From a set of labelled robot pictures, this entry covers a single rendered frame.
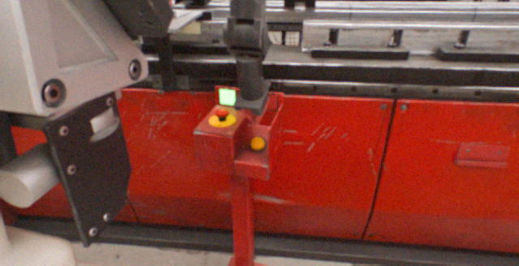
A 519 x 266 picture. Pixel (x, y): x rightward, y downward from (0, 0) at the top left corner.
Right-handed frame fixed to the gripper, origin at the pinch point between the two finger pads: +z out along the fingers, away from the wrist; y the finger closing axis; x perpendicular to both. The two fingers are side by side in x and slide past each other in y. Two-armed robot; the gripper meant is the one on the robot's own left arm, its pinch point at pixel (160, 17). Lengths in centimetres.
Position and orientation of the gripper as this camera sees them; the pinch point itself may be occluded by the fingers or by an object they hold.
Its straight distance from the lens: 103.2
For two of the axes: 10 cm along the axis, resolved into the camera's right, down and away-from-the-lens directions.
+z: 0.5, 5.3, 8.5
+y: -9.9, -0.5, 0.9
